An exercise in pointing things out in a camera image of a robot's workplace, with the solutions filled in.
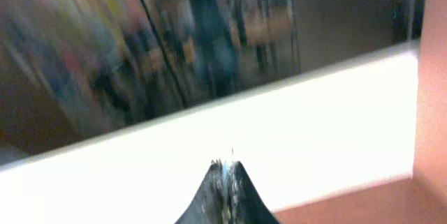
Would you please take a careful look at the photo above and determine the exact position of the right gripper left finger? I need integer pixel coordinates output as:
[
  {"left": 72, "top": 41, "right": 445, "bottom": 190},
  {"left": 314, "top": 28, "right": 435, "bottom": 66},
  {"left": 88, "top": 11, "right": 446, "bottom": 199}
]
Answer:
[{"left": 175, "top": 160, "right": 224, "bottom": 224}]

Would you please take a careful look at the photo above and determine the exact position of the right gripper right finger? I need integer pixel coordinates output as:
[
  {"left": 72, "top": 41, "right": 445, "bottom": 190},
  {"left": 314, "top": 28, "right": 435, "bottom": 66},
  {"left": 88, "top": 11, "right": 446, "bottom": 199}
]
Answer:
[{"left": 228, "top": 161, "right": 279, "bottom": 224}]

